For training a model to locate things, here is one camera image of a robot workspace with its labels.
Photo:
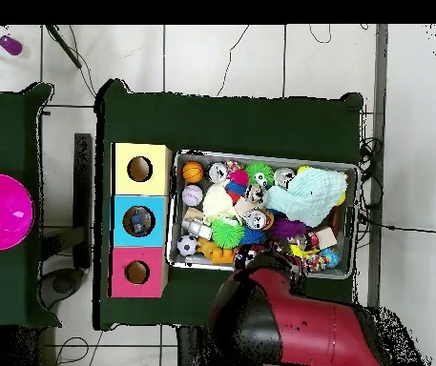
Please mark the large green fuzzy eyed ball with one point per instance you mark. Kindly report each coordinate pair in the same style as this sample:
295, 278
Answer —
227, 233

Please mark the silver plastic toy truck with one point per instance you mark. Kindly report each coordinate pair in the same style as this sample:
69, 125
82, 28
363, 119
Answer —
196, 228

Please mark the light blue cloth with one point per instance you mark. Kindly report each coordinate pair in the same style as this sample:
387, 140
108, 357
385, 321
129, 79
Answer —
313, 194

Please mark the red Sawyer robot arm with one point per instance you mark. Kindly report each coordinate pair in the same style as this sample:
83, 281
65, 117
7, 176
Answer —
309, 328

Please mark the shallow metal mesh bin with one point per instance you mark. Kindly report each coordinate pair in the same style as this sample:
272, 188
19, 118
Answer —
194, 157

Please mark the wooden box with three holes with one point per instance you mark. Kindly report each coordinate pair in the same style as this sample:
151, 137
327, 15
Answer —
156, 183

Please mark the white toy baseball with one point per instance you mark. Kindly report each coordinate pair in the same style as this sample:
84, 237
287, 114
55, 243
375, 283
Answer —
192, 195

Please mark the orange toy basketball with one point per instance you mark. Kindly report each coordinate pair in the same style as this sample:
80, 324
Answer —
192, 172

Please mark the small green fuzzy eyed ball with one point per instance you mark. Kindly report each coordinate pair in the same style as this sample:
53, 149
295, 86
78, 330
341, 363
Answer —
258, 173

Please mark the black and white soccer ball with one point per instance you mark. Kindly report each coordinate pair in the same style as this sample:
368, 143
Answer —
187, 245

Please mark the purple spiky ball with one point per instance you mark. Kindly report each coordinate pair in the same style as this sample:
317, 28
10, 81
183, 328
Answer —
288, 228

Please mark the dark green tablecloth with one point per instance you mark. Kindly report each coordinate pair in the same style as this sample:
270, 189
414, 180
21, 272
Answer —
11, 286
240, 122

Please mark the pink plastic object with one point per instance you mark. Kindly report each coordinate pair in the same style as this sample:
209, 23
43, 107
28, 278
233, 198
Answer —
2, 211

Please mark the black rod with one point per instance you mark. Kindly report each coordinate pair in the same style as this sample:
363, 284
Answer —
65, 47

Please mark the purple bottle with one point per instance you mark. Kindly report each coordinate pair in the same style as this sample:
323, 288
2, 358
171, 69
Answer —
10, 45

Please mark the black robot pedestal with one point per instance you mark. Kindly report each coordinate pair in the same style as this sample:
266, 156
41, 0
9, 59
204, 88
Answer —
192, 347

